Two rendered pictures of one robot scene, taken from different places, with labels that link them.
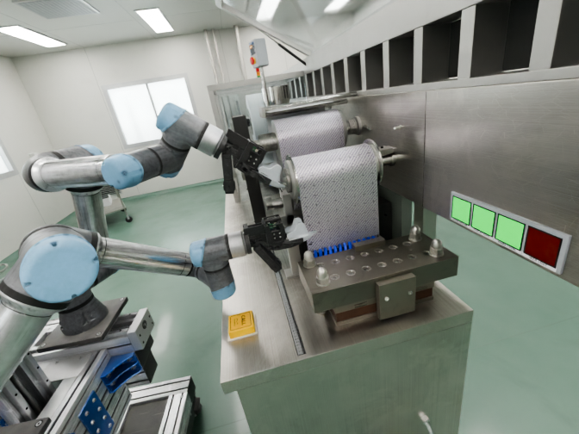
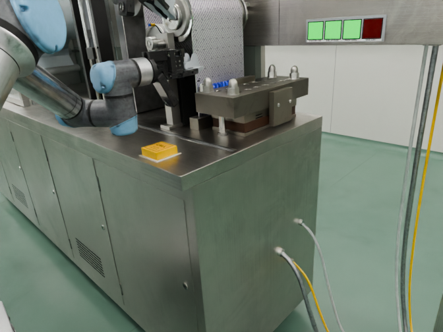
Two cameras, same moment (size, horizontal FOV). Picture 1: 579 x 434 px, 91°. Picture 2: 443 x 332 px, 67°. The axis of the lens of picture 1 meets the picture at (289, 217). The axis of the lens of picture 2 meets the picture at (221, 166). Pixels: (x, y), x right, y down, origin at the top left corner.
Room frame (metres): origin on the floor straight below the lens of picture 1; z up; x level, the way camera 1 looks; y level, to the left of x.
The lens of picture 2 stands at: (-0.16, 0.58, 1.21)
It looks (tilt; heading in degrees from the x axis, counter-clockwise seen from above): 22 degrees down; 323
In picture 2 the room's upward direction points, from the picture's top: 3 degrees counter-clockwise
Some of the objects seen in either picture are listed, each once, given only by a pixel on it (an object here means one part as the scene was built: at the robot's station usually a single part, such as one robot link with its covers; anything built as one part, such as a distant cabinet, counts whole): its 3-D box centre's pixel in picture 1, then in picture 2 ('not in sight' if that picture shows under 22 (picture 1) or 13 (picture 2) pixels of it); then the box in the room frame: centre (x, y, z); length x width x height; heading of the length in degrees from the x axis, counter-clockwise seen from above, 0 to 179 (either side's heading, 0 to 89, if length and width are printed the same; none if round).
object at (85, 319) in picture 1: (80, 310); not in sight; (0.90, 0.83, 0.87); 0.15 x 0.15 x 0.10
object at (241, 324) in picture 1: (241, 324); (159, 150); (0.63, 0.18, 0.91); 0.07 x 0.07 x 0.02; 8
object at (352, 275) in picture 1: (373, 268); (256, 93); (0.67, -0.21, 1.00); 0.40 x 0.16 x 0.06; 98
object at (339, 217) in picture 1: (341, 219); (220, 58); (0.78, -0.16, 1.12); 0.23 x 0.01 x 0.18; 98
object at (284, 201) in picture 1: (286, 236); (166, 82); (0.85, 0.02, 1.05); 0.06 x 0.05 x 0.31; 98
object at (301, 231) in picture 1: (301, 231); (194, 62); (0.75, -0.03, 1.11); 0.09 x 0.03 x 0.06; 97
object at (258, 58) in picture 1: (257, 53); not in sight; (1.37, 0.02, 1.66); 0.07 x 0.07 x 0.10; 24
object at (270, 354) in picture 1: (276, 199); (79, 101); (1.76, 0.06, 0.88); 2.52 x 0.66 x 0.04; 8
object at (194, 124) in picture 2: not in sight; (223, 114); (0.78, -0.16, 0.92); 0.28 x 0.04 x 0.04; 98
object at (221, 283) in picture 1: (217, 277); (116, 113); (0.74, 0.25, 1.01); 0.11 x 0.08 x 0.11; 41
